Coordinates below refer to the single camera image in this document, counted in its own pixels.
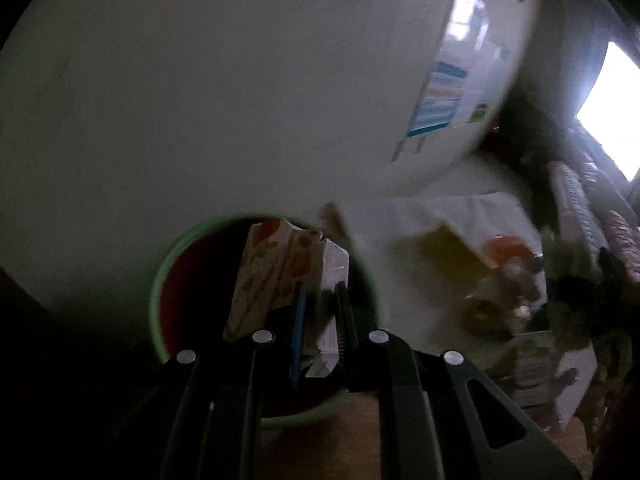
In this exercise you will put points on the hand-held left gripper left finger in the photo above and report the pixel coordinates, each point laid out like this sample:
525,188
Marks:
299,340

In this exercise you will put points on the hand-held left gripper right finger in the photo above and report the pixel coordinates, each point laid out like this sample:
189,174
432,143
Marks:
343,325

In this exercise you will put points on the white orange-print carton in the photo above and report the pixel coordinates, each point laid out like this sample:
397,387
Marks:
265,270

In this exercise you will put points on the green rimmed bin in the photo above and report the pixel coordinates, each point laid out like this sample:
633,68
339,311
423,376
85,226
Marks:
176,285

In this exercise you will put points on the white tablecloth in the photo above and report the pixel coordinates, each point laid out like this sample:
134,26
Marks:
400,270

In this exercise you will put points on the yellow packet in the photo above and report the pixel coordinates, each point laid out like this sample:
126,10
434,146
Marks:
450,250

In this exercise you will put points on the orange snack wrapper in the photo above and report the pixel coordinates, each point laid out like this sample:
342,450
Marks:
507,249

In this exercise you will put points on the white printed box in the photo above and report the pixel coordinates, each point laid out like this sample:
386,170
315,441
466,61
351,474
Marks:
530,370

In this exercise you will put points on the light checked quilt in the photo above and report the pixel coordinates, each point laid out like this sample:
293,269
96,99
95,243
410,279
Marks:
575,205

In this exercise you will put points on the pink patterned blanket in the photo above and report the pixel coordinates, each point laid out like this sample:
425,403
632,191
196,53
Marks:
625,240

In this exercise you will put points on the bright window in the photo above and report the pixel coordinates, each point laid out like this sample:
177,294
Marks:
615,110

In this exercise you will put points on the blue striped wall poster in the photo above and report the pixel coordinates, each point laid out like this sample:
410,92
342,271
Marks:
435,105

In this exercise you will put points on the illustrated green wall poster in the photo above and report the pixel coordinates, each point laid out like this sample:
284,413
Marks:
480,111

